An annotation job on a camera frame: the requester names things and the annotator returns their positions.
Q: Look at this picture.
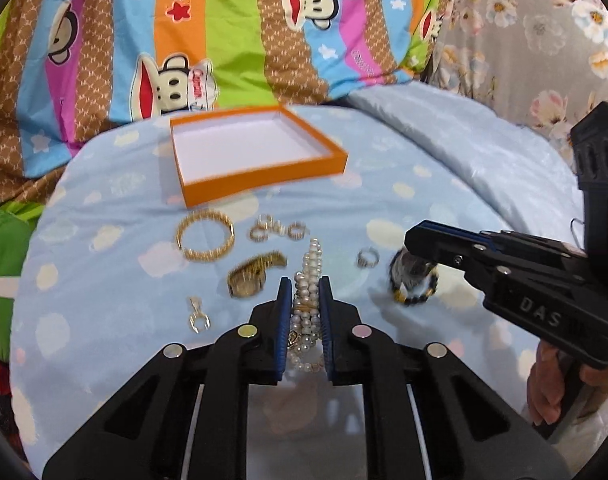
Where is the silver wrist watch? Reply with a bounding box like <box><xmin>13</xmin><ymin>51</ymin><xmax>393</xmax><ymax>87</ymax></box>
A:
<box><xmin>390</xmin><ymin>248</ymin><xmax>436</xmax><ymax>289</ymax></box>

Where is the black bead bracelet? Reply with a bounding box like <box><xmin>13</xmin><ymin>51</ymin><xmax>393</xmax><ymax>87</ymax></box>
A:
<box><xmin>388</xmin><ymin>249</ymin><xmax>441</xmax><ymax>307</ymax></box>

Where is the gold hoop pendant earring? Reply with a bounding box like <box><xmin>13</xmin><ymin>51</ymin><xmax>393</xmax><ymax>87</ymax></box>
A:
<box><xmin>188</xmin><ymin>296</ymin><xmax>211</xmax><ymax>334</ymax></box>

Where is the white pearl bracelet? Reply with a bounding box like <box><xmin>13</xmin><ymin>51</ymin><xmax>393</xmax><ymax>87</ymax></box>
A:
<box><xmin>286</xmin><ymin>237</ymin><xmax>327</xmax><ymax>374</ymax></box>

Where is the gold wrist watch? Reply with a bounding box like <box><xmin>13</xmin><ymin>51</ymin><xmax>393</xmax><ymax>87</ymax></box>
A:
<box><xmin>227</xmin><ymin>252</ymin><xmax>288</xmax><ymax>298</ymax></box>

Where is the gold chain bangle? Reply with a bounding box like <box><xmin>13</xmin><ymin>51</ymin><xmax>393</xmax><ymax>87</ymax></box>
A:
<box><xmin>175</xmin><ymin>209</ymin><xmax>236</xmax><ymax>263</ymax></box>

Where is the right hand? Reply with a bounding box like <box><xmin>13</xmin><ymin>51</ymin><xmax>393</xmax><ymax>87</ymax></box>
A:
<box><xmin>526</xmin><ymin>340</ymin><xmax>608</xmax><ymax>427</ymax></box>

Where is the pale blue pillow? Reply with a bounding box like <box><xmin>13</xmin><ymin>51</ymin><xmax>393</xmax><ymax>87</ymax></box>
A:
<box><xmin>346</xmin><ymin>81</ymin><xmax>584</xmax><ymax>246</ymax></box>

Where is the light blue planet blanket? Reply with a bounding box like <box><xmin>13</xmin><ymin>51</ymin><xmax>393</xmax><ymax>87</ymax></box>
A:
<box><xmin>11</xmin><ymin>106</ymin><xmax>536</xmax><ymax>474</ymax></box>

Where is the gold hoop earring right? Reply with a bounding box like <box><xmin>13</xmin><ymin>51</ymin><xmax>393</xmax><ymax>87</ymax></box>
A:
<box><xmin>287</xmin><ymin>222</ymin><xmax>310</xmax><ymax>240</ymax></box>

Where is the grey floral bedsheet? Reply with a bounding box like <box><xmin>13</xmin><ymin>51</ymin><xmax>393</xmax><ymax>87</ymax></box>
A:
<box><xmin>429</xmin><ymin>0</ymin><xmax>608</xmax><ymax>165</ymax></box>

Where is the pearl stud earring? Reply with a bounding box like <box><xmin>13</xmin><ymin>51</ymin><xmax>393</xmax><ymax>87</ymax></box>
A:
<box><xmin>270</xmin><ymin>221</ymin><xmax>287</xmax><ymax>236</ymax></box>

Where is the gold hoop earring left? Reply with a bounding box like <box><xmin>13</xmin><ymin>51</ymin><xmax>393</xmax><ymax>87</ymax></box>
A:
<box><xmin>249</xmin><ymin>224</ymin><xmax>269</xmax><ymax>243</ymax></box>

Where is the gold hoop earring upper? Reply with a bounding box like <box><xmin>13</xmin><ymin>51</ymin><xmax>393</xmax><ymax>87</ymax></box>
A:
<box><xmin>256</xmin><ymin>214</ymin><xmax>275</xmax><ymax>230</ymax></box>

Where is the green cushion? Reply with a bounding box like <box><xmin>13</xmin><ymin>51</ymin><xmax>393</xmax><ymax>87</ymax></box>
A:
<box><xmin>0</xmin><ymin>202</ymin><xmax>44</xmax><ymax>362</ymax></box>

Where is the orange cardboard box tray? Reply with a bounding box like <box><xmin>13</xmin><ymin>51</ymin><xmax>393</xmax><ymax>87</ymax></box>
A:
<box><xmin>170</xmin><ymin>105</ymin><xmax>347</xmax><ymax>208</ymax></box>

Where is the colourful striped monkey quilt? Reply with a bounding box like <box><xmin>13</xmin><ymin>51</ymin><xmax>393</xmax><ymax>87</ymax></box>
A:
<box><xmin>0</xmin><ymin>0</ymin><xmax>446</xmax><ymax>205</ymax></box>

